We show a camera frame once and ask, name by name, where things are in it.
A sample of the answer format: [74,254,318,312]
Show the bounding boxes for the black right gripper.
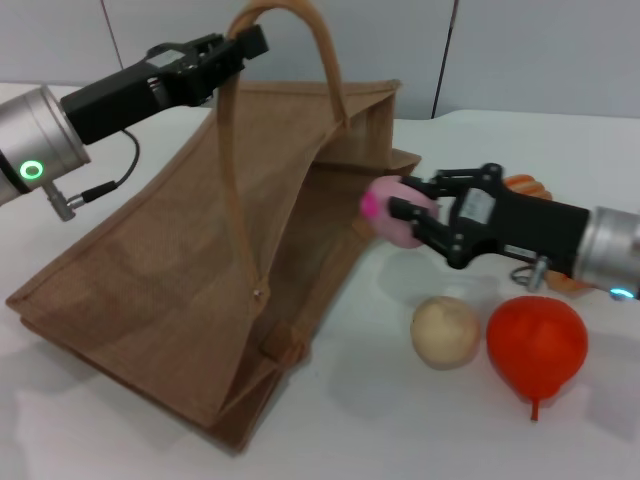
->
[388,161,592,275]

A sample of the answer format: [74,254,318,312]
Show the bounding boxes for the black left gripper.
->
[59,24,271,147]

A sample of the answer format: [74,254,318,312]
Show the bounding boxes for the pink peach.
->
[358,174,442,250]

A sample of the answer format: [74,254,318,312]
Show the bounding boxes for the brown jute handbag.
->
[4,0,423,444]

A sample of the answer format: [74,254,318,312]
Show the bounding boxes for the orange striped bread loaf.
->
[501,172,594,294]

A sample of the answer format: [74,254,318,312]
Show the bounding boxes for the cream round bun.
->
[409,295,482,372]

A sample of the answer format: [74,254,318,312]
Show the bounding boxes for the orange pear shaped fruit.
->
[485,295,590,423]

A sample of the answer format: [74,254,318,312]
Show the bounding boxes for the right arm cable connector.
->
[509,254,552,293]

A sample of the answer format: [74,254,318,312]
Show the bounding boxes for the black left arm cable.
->
[46,128,142,222]

